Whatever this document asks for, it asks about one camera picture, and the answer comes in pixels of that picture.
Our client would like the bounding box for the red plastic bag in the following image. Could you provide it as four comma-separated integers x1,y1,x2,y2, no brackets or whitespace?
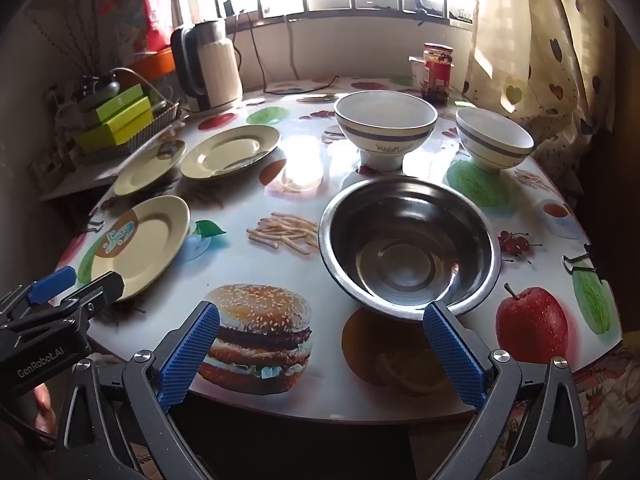
142,0,173,53

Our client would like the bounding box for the black binder clip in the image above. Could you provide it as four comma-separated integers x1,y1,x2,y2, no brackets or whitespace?
562,242,608,281

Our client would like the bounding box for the grey cable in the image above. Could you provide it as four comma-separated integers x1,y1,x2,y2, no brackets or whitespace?
284,15,302,77

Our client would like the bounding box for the dried twig bunch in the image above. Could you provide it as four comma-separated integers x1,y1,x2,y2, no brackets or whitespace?
30,0,113,81

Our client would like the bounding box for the black power cable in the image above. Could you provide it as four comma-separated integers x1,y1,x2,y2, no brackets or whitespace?
235,10,341,96

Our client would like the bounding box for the large white blue-banded bowl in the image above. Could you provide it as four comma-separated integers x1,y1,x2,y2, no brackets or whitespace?
333,91,439,171

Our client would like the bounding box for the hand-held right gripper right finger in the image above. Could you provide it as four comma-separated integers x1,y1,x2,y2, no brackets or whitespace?
422,301,588,480

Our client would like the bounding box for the stainless steel bowl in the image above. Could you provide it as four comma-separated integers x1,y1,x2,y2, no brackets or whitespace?
318,177,502,322

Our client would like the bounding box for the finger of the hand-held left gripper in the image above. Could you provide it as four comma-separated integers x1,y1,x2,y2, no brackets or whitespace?
0,266,77,321
10,271,125,341

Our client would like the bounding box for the thin lime green box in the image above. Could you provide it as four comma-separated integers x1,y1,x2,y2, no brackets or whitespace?
95,85,146,123

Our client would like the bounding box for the plain cream plate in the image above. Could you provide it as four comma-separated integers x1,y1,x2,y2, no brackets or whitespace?
180,125,282,180

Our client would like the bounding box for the orange plastic container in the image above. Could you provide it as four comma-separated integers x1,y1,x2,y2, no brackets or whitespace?
132,47,176,78

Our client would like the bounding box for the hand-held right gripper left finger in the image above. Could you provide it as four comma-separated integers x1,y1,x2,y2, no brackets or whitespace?
55,301,221,480

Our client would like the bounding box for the glass jar with red label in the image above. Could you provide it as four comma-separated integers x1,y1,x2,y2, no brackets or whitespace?
421,43,454,103

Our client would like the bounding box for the thick lime green box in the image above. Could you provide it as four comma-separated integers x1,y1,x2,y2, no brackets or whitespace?
77,97,155,153

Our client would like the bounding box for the white side shelf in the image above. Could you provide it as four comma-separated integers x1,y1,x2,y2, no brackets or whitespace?
40,110,193,203

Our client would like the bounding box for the zigzag patterned tray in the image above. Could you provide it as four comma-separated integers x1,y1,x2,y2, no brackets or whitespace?
85,100,181,161

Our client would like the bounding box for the grey green handheld device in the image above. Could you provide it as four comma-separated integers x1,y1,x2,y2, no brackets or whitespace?
75,80,121,111

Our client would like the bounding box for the white and steel electric kettle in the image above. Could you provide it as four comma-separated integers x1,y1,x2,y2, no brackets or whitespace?
171,20,244,113

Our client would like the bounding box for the cream plate with brown emblem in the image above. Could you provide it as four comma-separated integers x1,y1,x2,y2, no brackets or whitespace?
113,139,188,197
91,195,191,302

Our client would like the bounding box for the food print tablecloth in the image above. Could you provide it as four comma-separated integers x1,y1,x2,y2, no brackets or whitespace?
52,77,623,423

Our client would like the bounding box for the cream curtain with hearts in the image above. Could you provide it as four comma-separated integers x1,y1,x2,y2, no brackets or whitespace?
462,0,621,171

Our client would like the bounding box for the floral fabric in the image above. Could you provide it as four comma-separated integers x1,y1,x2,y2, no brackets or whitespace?
570,340,640,456

